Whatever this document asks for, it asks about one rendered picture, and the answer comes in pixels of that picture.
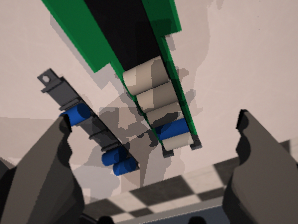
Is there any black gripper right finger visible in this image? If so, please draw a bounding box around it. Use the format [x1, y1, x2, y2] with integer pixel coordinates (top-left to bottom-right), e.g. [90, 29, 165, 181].
[222, 109, 298, 224]

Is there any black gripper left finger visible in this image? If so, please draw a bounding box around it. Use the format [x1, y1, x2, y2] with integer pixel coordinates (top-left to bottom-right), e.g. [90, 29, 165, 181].
[0, 114, 85, 224]

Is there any beige cylinder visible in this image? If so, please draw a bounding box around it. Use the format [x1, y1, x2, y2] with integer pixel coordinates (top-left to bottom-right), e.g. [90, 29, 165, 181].
[162, 131, 194, 151]
[136, 78, 178, 113]
[123, 55, 170, 96]
[146, 101, 184, 128]

